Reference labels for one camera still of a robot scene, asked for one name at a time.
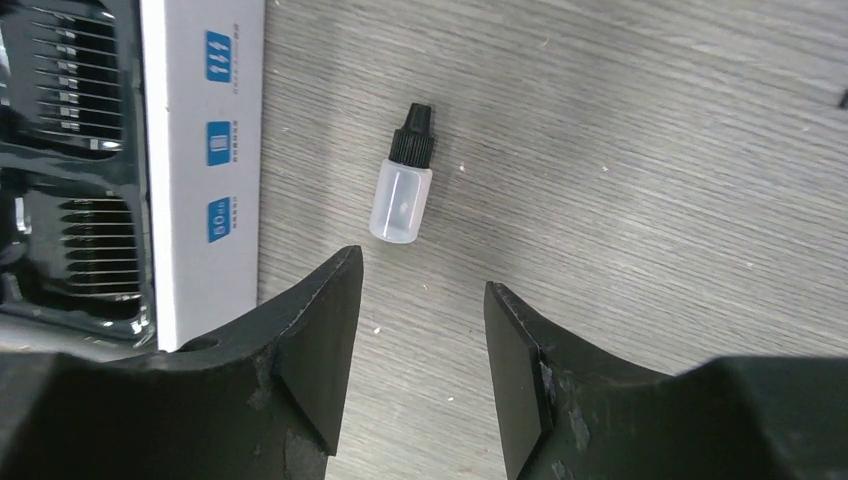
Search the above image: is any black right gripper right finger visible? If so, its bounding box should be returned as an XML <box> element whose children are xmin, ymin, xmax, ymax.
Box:
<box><xmin>484</xmin><ymin>282</ymin><xmax>847</xmax><ymax>479</ymax></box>

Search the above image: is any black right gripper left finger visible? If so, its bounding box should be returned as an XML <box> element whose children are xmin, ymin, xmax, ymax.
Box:
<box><xmin>1</xmin><ymin>246</ymin><xmax>363</xmax><ymax>479</ymax></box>

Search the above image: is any white box with black tray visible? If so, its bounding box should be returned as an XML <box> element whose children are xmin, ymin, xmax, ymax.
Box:
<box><xmin>1</xmin><ymin>0</ymin><xmax>265</xmax><ymax>360</ymax></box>

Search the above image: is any black comb guard in tray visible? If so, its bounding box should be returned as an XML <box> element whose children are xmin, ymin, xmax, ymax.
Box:
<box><xmin>27</xmin><ymin>1</ymin><xmax>123</xmax><ymax>155</ymax></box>

